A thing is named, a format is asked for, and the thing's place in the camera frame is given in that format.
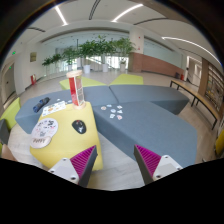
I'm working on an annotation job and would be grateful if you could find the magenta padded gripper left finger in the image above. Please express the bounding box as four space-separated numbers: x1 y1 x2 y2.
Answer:
49 146 98 187

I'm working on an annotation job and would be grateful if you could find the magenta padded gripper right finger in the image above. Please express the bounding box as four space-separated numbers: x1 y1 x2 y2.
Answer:
134 145 182 184

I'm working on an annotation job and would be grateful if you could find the black computer mouse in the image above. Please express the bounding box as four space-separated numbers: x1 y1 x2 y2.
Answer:
72 120 87 134

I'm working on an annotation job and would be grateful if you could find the yellow block table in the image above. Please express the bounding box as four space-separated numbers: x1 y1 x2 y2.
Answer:
30 102 103 170

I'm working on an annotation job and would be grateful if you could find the large grey bench seat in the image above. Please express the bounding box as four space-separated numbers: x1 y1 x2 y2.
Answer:
93 102 197 168

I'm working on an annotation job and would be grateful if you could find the white sticker sheet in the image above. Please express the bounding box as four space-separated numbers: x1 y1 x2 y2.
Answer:
42 101 66 116

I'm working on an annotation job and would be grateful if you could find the grey bench seat rear right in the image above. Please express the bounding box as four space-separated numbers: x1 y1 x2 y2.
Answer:
110 85 189 115

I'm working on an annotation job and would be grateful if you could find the grey bench seat left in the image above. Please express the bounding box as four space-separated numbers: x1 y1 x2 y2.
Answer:
14 85 119 135

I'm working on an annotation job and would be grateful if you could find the dark blue folded umbrella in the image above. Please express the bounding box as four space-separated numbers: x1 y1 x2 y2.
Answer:
33 97 50 113

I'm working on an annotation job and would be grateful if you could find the long wooden bench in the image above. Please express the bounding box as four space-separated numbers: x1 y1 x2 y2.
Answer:
170 80 219 128

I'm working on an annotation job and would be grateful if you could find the lime green seat far left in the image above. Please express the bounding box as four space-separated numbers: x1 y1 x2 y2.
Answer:
0 98 21 130

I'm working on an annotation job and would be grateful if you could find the lime green seat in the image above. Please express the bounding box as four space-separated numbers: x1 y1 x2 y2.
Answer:
111 74 144 85
59 77 104 90
0 98 21 130

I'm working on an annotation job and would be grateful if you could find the lime green seat rear left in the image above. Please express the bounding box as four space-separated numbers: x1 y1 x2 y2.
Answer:
59 77 104 90

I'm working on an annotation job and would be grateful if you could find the lime green seat rear right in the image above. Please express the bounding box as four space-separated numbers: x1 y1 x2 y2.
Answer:
111 74 144 85

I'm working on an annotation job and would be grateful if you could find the red and clear acrylic stand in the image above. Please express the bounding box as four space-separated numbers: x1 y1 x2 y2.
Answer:
66 70 85 109

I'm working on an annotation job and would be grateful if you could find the red fire extinguisher box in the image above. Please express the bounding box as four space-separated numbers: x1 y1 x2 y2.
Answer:
30 74 37 85

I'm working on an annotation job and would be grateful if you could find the potted green tree centre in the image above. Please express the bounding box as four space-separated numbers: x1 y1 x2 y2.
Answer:
79 40 97 74

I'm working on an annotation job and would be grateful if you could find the potted green tree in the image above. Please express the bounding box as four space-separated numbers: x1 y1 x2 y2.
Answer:
114 37 135 72
79 40 97 74

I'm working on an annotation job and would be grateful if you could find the potted green tree right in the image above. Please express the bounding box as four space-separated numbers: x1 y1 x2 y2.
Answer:
114 37 135 72

